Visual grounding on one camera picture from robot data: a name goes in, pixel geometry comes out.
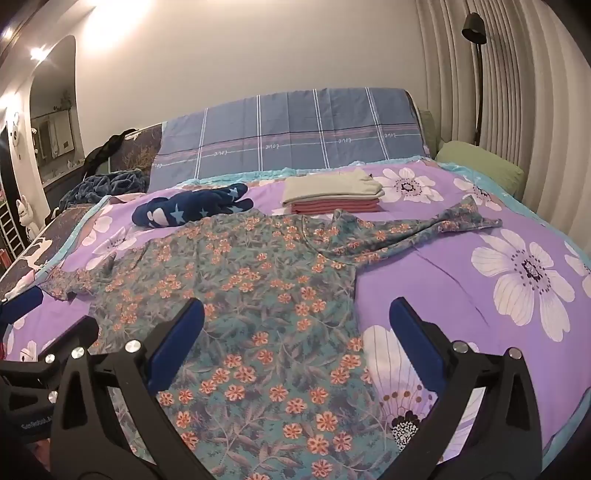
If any teal floral shirt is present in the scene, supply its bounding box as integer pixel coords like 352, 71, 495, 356
43, 199, 495, 479

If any white cat figurine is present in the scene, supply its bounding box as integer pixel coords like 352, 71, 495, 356
16, 196, 40, 242

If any purple floral bed sheet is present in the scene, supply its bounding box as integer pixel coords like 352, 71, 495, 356
3, 160, 590, 462

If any dark teal knit blanket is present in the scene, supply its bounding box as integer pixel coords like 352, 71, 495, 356
58, 169, 149, 211

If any navy star patterned garment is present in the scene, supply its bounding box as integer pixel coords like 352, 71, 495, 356
131, 183, 253, 228

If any dark floral mattress cover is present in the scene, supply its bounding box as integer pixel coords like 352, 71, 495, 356
1, 125, 161, 295

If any red folded garment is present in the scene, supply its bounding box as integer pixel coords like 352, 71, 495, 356
290, 198, 381, 215

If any green pillow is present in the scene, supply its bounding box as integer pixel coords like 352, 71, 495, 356
419, 110, 525, 196

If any beige folded garment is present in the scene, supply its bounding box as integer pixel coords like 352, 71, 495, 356
281, 167, 384, 205

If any blue plaid pillow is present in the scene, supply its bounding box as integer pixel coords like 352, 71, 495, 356
149, 87, 427, 191

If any beige pleated curtain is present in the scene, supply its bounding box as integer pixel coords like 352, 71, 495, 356
416, 1, 590, 252

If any black floor lamp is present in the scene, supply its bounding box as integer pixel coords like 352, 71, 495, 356
462, 12, 487, 146

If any arched wall mirror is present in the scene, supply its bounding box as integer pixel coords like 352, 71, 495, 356
29, 35, 84, 185

